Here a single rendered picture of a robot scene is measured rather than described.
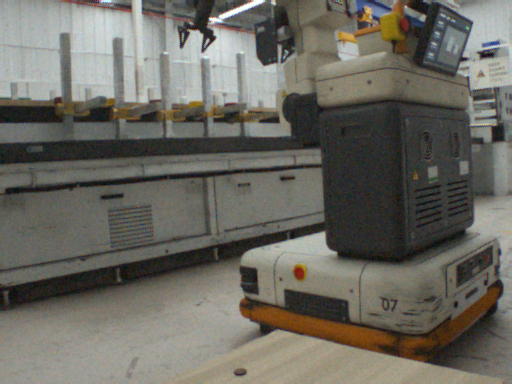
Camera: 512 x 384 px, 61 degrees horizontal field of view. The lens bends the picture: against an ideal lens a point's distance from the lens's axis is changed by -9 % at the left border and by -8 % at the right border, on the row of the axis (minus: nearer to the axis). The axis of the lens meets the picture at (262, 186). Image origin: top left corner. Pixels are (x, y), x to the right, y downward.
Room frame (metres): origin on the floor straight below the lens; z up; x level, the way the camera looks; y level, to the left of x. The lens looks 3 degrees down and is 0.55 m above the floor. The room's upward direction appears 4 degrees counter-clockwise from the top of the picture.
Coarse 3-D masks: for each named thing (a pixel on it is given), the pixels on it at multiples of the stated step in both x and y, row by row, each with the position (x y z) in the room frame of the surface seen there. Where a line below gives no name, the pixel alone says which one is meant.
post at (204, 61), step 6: (204, 60) 2.35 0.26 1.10; (204, 66) 2.35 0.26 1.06; (204, 72) 2.35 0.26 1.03; (210, 72) 2.37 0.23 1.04; (204, 78) 2.35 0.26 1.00; (210, 78) 2.37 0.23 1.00; (204, 84) 2.36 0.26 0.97; (210, 84) 2.37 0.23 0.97; (204, 90) 2.36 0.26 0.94; (210, 90) 2.37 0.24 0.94; (204, 96) 2.36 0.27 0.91; (210, 96) 2.37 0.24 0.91; (204, 102) 2.36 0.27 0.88; (210, 102) 2.37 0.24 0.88; (204, 120) 2.37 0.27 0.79; (210, 120) 2.36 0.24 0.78; (204, 126) 2.37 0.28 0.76; (210, 126) 2.36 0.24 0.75; (204, 132) 2.37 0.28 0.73
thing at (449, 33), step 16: (432, 16) 1.15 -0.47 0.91; (448, 16) 1.19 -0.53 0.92; (464, 16) 1.25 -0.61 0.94; (416, 32) 1.18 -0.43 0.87; (432, 32) 1.16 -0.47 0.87; (448, 32) 1.22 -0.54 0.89; (464, 32) 1.29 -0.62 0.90; (416, 48) 1.19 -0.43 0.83; (432, 48) 1.19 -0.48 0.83; (448, 48) 1.26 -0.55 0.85; (464, 48) 1.33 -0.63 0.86; (432, 64) 1.23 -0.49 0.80; (448, 64) 1.29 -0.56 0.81
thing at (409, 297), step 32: (256, 256) 1.42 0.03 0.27; (288, 256) 1.34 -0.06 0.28; (320, 256) 1.29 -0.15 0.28; (416, 256) 1.18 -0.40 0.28; (448, 256) 1.17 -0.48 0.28; (256, 288) 1.41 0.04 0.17; (288, 288) 1.31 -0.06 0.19; (320, 288) 1.22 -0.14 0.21; (352, 288) 1.15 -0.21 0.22; (384, 288) 1.08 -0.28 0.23; (416, 288) 1.03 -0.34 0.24; (480, 288) 1.28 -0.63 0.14; (256, 320) 1.41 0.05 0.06; (288, 320) 1.30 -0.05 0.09; (320, 320) 1.23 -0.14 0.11; (352, 320) 1.15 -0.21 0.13; (384, 320) 1.08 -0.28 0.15; (416, 320) 1.03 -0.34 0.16; (448, 320) 1.12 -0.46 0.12; (384, 352) 1.08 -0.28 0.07; (416, 352) 1.01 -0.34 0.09
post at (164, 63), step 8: (160, 56) 2.19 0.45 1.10; (168, 56) 2.20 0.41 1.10; (160, 64) 2.19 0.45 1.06; (168, 64) 2.19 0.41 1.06; (160, 72) 2.19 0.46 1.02; (168, 72) 2.19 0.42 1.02; (168, 80) 2.19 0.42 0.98; (160, 88) 2.20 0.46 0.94; (168, 88) 2.19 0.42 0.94; (168, 96) 2.19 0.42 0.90; (168, 104) 2.19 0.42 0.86; (168, 120) 2.18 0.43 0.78; (168, 128) 2.18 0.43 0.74
